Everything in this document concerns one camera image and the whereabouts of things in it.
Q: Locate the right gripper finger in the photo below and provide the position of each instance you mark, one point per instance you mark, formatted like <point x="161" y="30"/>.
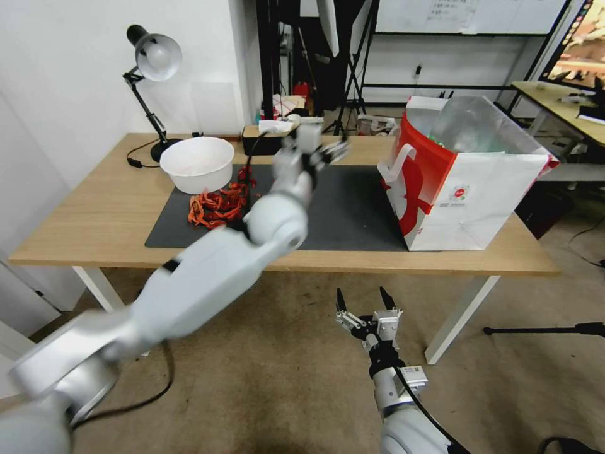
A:
<point x="350" y="319"/>
<point x="387" y="300"/>

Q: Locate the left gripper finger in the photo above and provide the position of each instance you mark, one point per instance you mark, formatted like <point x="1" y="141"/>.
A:
<point x="336" y="146"/>
<point x="334" y="158"/>

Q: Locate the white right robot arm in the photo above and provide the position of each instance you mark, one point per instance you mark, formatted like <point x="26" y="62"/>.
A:
<point x="402" y="421"/>

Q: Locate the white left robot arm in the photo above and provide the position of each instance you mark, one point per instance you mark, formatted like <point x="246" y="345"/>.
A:
<point x="222" y="265"/>

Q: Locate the white round takeout container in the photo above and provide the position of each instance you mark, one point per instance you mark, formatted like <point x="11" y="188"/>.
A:
<point x="197" y="163"/>

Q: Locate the red and white takeout bag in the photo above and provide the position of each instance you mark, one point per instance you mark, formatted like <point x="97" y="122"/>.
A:
<point x="449" y="189"/>

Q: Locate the black desk mat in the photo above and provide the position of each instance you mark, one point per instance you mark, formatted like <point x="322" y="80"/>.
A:
<point x="350" y="213"/>

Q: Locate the black tissue box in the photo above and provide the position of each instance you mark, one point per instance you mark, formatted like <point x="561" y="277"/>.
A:
<point x="257" y="141"/>

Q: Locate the cardboard box with red print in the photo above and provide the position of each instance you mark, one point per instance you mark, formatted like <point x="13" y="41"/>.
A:
<point x="288" y="106"/>

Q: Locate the black light stand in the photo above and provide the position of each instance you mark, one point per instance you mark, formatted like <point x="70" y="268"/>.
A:
<point x="352" y="80"/>

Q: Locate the pile of red chilli peppers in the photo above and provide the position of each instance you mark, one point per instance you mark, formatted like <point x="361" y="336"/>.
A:
<point x="218" y="205"/>

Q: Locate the white softbox reflector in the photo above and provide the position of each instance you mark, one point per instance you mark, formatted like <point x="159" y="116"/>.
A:
<point x="331" y="23"/>

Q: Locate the black tripod leg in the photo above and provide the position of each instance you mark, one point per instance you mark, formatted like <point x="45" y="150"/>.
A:
<point x="543" y="328"/>

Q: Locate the black box under desk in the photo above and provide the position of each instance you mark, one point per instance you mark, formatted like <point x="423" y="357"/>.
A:
<point x="543" y="210"/>

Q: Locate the black and white desk lamp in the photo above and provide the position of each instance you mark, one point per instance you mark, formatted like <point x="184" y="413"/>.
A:
<point x="156" y="57"/>

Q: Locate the pale side desk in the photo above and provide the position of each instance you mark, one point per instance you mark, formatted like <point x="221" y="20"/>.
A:
<point x="557" y="106"/>

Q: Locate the wooden table with white legs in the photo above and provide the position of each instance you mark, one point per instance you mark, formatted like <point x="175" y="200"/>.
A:
<point x="94" y="213"/>

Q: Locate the computer monitor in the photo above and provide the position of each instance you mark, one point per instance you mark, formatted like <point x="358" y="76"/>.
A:
<point x="583" y="42"/>

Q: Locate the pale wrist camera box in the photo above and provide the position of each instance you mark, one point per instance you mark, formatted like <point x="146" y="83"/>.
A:
<point x="387" y="326"/>

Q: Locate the whiteboard with black frame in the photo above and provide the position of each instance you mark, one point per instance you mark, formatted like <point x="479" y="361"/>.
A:
<point x="472" y="19"/>

